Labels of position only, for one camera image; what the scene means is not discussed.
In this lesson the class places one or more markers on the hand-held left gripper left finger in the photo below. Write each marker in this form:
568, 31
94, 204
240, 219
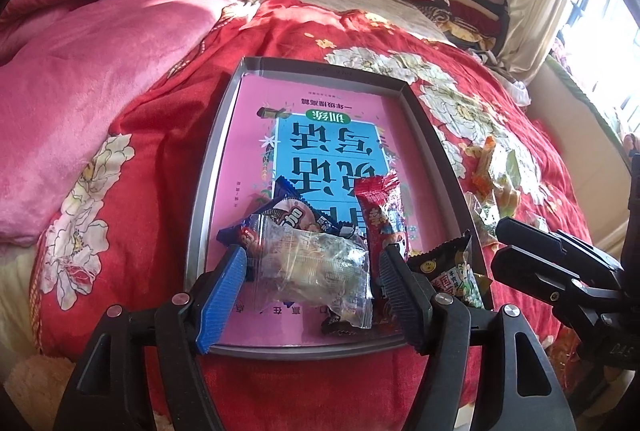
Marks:
220, 296

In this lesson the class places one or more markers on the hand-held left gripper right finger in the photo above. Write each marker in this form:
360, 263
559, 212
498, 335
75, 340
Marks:
402, 296

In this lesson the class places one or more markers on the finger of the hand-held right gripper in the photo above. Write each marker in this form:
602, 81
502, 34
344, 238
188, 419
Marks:
530, 238
525, 273

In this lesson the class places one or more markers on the black bean snack packet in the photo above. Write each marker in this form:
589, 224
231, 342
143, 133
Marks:
450, 276

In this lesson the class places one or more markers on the red snack packet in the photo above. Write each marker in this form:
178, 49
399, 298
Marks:
382, 216

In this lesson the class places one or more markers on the large clear plastic packet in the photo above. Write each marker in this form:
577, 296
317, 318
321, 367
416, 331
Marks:
310, 271

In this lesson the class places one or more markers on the blue snack packet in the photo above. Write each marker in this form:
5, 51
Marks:
290, 216

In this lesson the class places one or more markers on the grey metal tray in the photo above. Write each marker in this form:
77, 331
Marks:
320, 73

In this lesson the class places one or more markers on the small clear candy packet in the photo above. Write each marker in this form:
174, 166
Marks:
482, 216

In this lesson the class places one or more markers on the pale green snack packet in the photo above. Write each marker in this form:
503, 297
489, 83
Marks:
511, 186

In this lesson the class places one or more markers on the orange yellow snack packet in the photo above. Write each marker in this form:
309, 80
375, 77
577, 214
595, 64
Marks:
485, 166

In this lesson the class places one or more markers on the green sill cushion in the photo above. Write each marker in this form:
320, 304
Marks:
585, 101

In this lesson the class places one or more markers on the pink and blue book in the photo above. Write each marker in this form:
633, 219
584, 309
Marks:
320, 151

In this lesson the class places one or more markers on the red floral blanket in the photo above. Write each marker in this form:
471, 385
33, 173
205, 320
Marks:
150, 121

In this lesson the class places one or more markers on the pale plush cloth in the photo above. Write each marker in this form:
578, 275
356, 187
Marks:
35, 386

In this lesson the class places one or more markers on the window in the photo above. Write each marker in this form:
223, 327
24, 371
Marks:
605, 36

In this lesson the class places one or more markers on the pile of folded clothes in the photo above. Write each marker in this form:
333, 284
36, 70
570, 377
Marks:
450, 1

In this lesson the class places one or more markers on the pink quilt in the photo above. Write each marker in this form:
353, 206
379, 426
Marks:
100, 61

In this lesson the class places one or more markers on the beige bed sheet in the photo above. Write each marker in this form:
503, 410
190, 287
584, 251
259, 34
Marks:
350, 1

